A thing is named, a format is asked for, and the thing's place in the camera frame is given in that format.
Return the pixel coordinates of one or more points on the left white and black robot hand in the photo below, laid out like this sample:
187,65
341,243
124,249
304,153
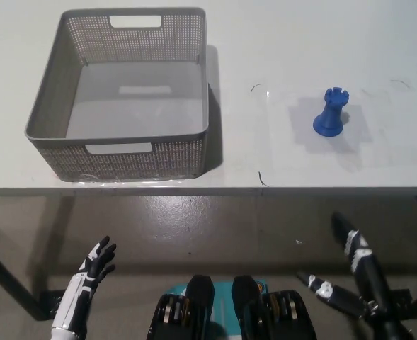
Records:
88,280

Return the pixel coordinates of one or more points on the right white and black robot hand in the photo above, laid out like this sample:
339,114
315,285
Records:
369,276

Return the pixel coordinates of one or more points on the blue rook chess piece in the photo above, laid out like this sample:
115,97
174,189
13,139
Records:
330,115

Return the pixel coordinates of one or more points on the black metal table leg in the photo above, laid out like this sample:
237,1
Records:
6,276

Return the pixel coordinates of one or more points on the clear plastic sheet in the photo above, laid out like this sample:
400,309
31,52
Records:
381,141

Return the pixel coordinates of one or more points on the grey perforated plastic basket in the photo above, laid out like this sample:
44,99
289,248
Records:
137,88

